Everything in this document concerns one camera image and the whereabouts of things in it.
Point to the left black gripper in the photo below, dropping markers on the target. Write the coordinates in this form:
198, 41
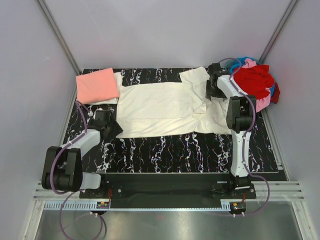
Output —
116, 130

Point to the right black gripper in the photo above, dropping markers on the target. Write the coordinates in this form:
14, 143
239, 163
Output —
209, 93

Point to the cream white t shirt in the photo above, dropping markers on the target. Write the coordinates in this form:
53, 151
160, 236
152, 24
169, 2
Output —
171, 108

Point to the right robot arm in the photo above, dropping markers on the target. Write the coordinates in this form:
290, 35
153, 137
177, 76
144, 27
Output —
240, 119

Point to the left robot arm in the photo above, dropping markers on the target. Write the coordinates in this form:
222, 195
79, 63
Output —
63, 170

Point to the folded white t shirt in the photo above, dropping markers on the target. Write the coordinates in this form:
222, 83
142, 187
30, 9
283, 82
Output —
104, 87

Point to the blue t shirt in basket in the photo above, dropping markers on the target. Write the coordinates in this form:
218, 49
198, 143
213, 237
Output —
253, 78

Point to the red t shirt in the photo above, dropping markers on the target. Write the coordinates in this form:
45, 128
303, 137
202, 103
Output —
257, 81

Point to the folded pink t shirt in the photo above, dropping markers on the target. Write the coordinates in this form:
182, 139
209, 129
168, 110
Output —
82, 82

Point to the pink t shirt in basket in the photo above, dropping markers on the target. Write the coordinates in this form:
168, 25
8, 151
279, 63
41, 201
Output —
263, 102

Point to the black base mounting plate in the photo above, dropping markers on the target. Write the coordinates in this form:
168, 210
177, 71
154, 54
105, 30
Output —
219, 185

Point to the left aluminium frame post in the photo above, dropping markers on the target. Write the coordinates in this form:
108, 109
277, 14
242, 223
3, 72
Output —
57, 33

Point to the aluminium frame post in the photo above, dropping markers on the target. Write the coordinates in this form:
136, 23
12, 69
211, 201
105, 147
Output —
57, 33
278, 29

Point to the right aluminium frame post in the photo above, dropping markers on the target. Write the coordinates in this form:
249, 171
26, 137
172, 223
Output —
278, 29

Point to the white slotted cable duct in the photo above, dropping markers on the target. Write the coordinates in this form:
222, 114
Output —
97, 206

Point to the aluminium rail front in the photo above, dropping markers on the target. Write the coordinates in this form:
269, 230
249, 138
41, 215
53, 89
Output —
278, 191

